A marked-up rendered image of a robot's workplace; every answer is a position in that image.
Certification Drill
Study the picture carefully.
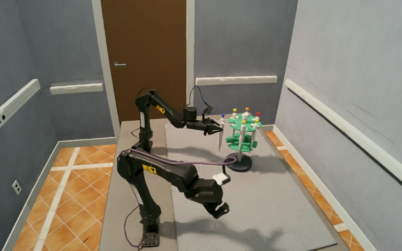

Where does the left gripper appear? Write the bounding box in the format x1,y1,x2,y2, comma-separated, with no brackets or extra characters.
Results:
195,107,223,136

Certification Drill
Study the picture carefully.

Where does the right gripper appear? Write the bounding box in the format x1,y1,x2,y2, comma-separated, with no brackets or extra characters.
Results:
198,173,230,219

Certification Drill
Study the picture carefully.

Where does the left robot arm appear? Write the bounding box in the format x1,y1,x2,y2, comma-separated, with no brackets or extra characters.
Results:
135,89,197,153

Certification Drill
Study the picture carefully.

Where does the white pipette with blue button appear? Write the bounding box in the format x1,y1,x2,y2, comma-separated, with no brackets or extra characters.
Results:
219,114,225,152

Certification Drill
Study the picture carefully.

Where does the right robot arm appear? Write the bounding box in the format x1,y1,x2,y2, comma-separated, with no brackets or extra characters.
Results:
117,142,231,247

